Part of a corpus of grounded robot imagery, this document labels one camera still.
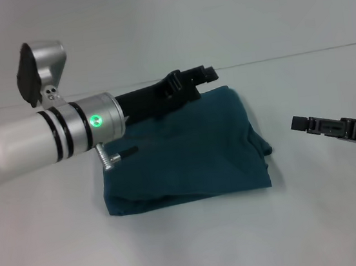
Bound teal FREE print t-shirt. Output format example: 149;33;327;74
91;79;279;219

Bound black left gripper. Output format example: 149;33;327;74
111;62;224;125

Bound dark left gripper cable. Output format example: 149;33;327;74
94;137;143;173

